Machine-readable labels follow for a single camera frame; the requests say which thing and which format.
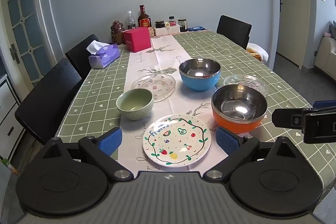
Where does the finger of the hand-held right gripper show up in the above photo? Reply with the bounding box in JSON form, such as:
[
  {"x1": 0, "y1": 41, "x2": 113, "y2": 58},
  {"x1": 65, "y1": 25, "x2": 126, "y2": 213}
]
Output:
[
  {"x1": 313, "y1": 100, "x2": 336, "y2": 109},
  {"x1": 272, "y1": 107, "x2": 336, "y2": 145}
]

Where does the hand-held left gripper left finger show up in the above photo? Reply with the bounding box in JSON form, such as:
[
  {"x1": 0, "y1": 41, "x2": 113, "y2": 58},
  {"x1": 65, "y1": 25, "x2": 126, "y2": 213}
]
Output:
[{"x1": 42, "y1": 127, "x2": 134, "y2": 183}]

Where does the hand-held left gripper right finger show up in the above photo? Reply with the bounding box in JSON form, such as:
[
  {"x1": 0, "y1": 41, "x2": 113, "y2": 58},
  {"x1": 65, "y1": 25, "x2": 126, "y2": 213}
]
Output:
[{"x1": 203, "y1": 126, "x2": 298, "y2": 183}]

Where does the orange steel bowl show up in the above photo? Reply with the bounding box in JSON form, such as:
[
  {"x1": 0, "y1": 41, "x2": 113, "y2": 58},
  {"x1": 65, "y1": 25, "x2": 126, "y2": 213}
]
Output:
[{"x1": 211, "y1": 84, "x2": 268, "y2": 134}]

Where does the green ceramic bowl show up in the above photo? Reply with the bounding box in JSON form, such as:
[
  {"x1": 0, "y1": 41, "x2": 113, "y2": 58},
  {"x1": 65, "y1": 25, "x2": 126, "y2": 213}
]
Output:
[{"x1": 116, "y1": 88, "x2": 154, "y2": 121}]

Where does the white fruit-print plate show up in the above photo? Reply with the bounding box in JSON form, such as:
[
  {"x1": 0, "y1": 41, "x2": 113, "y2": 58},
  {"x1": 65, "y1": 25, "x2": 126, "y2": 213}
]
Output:
[{"x1": 142, "y1": 114, "x2": 212, "y2": 168}]

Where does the small clear glass dish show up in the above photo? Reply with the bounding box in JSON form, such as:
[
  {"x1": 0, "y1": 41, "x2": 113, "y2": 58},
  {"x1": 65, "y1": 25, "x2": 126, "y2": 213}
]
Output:
[{"x1": 223, "y1": 74, "x2": 269, "y2": 96}]

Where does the blue steel bowl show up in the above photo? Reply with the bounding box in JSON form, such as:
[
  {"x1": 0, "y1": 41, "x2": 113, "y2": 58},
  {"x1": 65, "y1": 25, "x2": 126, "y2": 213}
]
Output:
[{"x1": 179, "y1": 58, "x2": 221, "y2": 92}]

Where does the floral clear glass plate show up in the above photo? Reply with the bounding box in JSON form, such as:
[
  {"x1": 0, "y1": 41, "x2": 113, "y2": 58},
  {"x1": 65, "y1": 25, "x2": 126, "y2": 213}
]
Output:
[{"x1": 131, "y1": 74, "x2": 176, "y2": 103}]

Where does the cream sofa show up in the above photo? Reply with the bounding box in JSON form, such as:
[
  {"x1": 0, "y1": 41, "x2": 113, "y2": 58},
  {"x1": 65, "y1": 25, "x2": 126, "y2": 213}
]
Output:
[{"x1": 314, "y1": 21, "x2": 336, "y2": 77}]

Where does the white cloth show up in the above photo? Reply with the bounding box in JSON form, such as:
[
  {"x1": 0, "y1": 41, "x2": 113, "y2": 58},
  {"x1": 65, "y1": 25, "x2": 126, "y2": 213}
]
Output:
[{"x1": 247, "y1": 43, "x2": 269, "y2": 63}]

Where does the black chair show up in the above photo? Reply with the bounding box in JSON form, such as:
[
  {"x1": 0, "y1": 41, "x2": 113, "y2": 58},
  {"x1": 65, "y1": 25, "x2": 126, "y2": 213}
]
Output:
[
  {"x1": 14, "y1": 58, "x2": 83, "y2": 146},
  {"x1": 65, "y1": 34, "x2": 100, "y2": 80},
  {"x1": 217, "y1": 15, "x2": 252, "y2": 50}
]

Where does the green checked tablecloth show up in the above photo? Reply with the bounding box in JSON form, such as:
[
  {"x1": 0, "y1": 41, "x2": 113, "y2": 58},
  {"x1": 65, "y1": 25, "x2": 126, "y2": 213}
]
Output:
[{"x1": 54, "y1": 29, "x2": 336, "y2": 203}]

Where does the purple tissue pack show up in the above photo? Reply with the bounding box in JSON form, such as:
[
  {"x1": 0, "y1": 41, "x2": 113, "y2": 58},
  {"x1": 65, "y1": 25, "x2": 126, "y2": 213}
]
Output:
[{"x1": 86, "y1": 40, "x2": 121, "y2": 69}]

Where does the cream door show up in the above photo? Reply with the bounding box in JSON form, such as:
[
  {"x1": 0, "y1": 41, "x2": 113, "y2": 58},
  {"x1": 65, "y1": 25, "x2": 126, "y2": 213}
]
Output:
[{"x1": 277, "y1": 0, "x2": 315, "y2": 69}]

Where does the white table runner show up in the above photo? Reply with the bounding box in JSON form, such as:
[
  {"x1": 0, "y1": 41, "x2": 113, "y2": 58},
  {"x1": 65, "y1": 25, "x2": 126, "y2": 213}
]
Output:
[{"x1": 117, "y1": 34, "x2": 229, "y2": 174}]

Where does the pink box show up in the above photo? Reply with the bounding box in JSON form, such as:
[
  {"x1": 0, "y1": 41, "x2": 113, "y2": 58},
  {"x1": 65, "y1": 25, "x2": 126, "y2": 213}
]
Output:
[{"x1": 123, "y1": 27, "x2": 152, "y2": 52}]

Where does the brown figurine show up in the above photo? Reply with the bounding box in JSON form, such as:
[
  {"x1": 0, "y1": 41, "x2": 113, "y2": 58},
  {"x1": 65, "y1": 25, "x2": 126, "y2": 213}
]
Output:
[{"x1": 110, "y1": 21, "x2": 125, "y2": 45}]

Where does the white cabinet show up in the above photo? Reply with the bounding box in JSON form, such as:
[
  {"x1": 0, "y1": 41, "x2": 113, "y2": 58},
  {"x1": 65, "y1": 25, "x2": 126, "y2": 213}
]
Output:
[{"x1": 0, "y1": 74, "x2": 27, "y2": 161}]

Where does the clear water bottle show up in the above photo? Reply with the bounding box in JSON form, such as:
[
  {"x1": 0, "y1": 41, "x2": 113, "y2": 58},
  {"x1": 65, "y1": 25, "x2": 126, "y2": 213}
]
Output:
[{"x1": 127, "y1": 11, "x2": 136, "y2": 30}]

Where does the white box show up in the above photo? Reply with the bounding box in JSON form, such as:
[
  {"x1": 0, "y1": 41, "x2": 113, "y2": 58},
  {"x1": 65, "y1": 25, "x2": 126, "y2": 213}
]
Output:
[{"x1": 154, "y1": 25, "x2": 181, "y2": 36}]

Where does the brown liquor bottle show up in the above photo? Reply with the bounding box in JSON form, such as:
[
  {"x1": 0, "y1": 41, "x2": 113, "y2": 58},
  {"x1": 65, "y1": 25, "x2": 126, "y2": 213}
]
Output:
[{"x1": 138, "y1": 5, "x2": 153, "y2": 29}]

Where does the glass panel door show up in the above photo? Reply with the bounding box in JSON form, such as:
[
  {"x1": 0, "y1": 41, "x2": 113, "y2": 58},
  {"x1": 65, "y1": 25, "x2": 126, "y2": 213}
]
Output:
[{"x1": 0, "y1": 0, "x2": 59, "y2": 93}]

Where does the metal door handle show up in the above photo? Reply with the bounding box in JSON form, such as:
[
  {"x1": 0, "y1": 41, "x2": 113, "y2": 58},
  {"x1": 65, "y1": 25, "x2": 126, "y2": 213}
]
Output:
[{"x1": 10, "y1": 43, "x2": 18, "y2": 64}]

